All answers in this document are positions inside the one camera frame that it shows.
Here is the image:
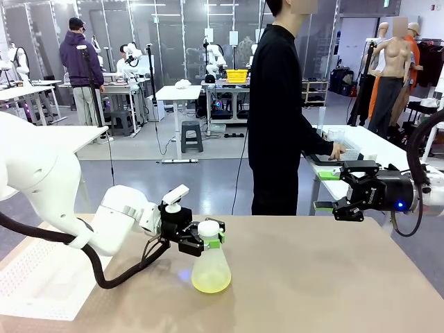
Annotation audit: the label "wooden shoe rack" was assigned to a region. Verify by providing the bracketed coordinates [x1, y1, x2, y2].
[301, 80, 330, 107]

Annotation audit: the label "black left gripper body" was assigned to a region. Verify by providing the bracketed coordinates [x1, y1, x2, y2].
[157, 204, 194, 243]

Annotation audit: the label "person's right hand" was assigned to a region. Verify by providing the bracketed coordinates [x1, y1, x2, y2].
[327, 144, 348, 162]

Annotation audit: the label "white perforated plastic basket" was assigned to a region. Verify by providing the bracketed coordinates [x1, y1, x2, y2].
[0, 239, 101, 322]

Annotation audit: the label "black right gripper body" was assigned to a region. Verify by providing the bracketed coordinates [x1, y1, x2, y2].
[353, 175, 416, 212]

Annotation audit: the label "white robot arm with gripper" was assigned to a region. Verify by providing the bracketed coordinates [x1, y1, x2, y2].
[119, 42, 144, 83]

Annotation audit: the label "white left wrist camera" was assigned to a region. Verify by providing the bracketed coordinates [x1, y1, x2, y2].
[162, 185, 191, 213]

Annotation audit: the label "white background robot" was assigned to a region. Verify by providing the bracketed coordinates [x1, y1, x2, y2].
[6, 43, 32, 87]

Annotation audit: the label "mannequin in orange with hat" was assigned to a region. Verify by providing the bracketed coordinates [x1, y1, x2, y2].
[404, 22, 425, 94]

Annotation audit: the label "black plastic tray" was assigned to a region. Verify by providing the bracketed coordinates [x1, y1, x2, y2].
[302, 149, 364, 166]

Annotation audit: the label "dark clothes on rack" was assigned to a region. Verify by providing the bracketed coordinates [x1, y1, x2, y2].
[414, 38, 444, 87]

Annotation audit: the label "translucent plastic conical flask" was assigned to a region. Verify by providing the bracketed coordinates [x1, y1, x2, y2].
[191, 238, 232, 294]

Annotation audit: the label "black utility cart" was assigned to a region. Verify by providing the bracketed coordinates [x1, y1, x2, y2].
[404, 99, 438, 146]

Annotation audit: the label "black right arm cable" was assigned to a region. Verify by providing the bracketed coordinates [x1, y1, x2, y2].
[390, 110, 444, 239]

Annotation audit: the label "person in black sweater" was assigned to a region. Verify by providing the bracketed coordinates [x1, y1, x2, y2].
[248, 0, 348, 216]

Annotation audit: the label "white round flask cap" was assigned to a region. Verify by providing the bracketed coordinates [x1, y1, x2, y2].
[197, 221, 225, 240]

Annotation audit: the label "person in purple hoodie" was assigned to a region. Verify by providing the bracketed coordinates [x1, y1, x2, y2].
[59, 17, 105, 126]

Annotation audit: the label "dark plastic stool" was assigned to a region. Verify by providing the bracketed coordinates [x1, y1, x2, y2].
[110, 110, 135, 137]

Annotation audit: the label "white background desk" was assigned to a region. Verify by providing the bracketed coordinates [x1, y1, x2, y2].
[0, 79, 62, 126]

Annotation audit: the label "black tripod by mannequins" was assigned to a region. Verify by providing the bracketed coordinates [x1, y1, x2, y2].
[348, 38, 378, 128]

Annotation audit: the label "black tripod stand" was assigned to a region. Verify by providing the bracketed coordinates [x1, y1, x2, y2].
[78, 44, 105, 128]

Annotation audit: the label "yellow plastic basket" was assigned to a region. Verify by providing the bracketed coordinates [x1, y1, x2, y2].
[225, 69, 250, 83]

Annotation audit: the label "person's right forearm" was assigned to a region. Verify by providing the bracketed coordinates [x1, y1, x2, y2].
[300, 119, 334, 157]

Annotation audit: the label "white standing desk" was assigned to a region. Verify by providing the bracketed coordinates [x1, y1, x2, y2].
[155, 85, 203, 164]

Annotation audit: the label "white table with tray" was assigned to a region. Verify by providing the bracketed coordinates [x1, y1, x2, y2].
[304, 123, 444, 216]

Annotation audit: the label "white table with black tripod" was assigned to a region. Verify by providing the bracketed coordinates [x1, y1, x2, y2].
[34, 125, 109, 155]

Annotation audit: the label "black suitcases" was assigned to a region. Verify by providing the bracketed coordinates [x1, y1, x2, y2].
[329, 67, 355, 96]

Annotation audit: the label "grey plastic stool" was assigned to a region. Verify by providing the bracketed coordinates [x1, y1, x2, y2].
[180, 120, 205, 154]

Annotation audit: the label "bare mannequin with grey trousers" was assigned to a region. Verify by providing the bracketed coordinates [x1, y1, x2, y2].
[368, 17, 416, 139]

